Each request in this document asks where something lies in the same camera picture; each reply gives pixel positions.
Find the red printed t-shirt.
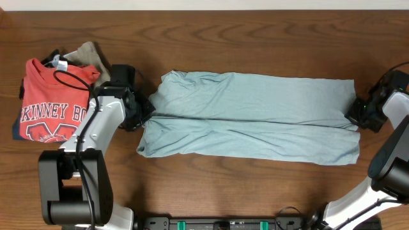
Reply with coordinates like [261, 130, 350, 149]
[20, 58, 89, 143]

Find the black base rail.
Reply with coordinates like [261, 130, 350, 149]
[134, 217, 307, 230]

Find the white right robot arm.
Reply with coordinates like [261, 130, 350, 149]
[319, 92, 408, 229]

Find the navy folded garment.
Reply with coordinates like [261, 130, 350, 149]
[12, 49, 60, 141]

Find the light blue t-shirt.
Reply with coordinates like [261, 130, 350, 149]
[137, 71, 360, 165]

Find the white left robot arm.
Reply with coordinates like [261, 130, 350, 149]
[38, 86, 155, 229]

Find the khaki folded garment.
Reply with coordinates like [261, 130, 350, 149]
[63, 42, 111, 87]

